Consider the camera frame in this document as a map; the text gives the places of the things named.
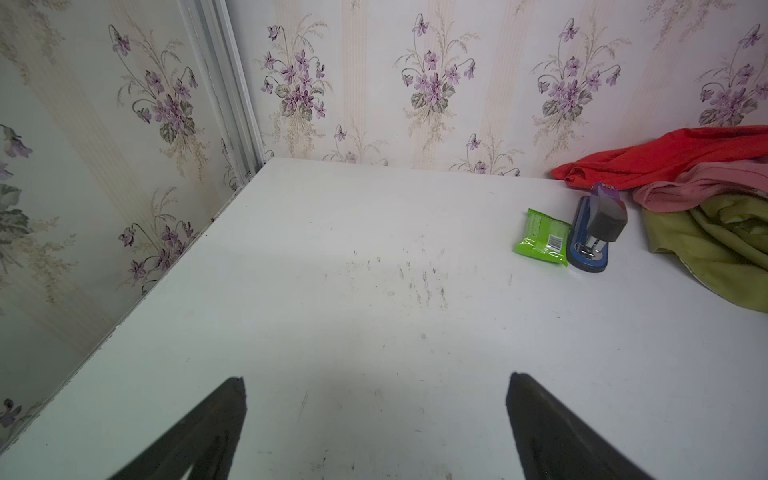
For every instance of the green snack packet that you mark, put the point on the green snack packet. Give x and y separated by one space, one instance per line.
545 238

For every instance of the pink cloth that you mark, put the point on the pink cloth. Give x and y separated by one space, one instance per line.
703 181

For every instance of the red cloth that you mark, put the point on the red cloth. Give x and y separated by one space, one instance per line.
665 158

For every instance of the blue stapler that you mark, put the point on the blue stapler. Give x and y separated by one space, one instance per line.
599 220

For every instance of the aluminium frame profile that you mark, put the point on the aluminium frame profile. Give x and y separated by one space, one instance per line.
210 28

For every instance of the green printed cloth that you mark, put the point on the green printed cloth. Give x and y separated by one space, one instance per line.
721 242

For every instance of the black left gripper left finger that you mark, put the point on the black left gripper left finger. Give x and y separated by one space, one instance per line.
201 445

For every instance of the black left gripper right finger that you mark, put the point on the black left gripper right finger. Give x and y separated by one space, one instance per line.
553 443

